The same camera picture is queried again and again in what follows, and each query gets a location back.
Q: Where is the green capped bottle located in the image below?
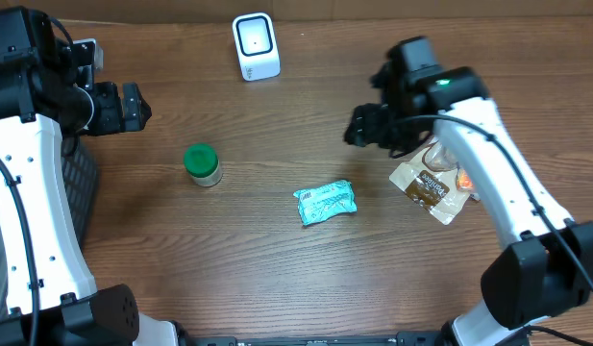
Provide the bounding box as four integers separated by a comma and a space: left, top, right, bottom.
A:
184, 143, 223, 187

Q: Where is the grey plastic mesh basket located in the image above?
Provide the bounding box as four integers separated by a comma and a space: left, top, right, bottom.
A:
62, 137, 99, 246

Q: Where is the green snack packet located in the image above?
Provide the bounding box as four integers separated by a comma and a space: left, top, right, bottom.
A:
293, 180, 358, 227

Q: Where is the beige plastic pouch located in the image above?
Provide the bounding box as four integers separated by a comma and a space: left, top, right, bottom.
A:
389, 137, 476, 225

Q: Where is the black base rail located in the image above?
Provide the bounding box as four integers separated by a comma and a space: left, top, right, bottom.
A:
188, 332, 457, 346

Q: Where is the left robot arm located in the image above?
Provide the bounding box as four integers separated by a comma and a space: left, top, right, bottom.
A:
0, 7, 188, 345

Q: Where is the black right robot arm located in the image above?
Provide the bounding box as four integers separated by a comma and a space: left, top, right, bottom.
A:
344, 37, 593, 345

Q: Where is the orange tissue pack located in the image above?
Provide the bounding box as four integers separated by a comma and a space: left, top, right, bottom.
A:
456, 168, 475, 193

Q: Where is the white barcode scanner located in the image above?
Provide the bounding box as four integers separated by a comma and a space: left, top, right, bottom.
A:
232, 12, 281, 82

